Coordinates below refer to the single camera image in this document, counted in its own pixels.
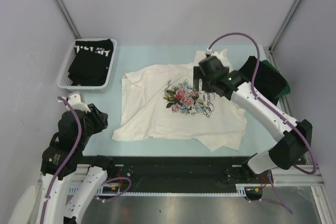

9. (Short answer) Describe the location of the white floral print t-shirt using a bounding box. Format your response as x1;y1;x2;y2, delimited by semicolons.
112;51;247;152

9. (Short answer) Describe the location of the white plastic laundry basket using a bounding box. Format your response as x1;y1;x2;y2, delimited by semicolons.
57;38;117;92

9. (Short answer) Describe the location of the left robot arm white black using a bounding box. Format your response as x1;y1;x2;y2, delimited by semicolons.
36;92;117;223

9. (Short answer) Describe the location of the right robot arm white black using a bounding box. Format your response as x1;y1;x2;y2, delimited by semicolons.
193;56;312;183

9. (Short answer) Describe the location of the black t-shirt white lettering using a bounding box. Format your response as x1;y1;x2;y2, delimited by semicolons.
68;39;114;87

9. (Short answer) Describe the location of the folded black t-shirt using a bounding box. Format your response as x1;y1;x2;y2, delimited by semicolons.
238;56;278;105

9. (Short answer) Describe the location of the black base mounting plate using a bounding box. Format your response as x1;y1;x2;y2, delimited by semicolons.
113;156;267;194

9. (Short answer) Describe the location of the folded green t-shirt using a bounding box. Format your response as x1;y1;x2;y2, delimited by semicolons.
262;60;291;100

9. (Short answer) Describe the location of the light blue cable duct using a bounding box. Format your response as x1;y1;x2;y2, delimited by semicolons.
67;185;246;197

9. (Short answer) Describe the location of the right rear aluminium post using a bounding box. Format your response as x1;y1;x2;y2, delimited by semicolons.
268;0;303;52

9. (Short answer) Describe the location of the aluminium post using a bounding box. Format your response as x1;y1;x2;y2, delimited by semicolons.
268;0;303;52
53;0;81;39

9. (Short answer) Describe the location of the aluminium front frame rail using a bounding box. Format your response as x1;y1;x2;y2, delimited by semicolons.
37;164;326;186

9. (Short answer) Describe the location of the left rear aluminium post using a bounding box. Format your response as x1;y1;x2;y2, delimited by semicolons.
53;0;81;39

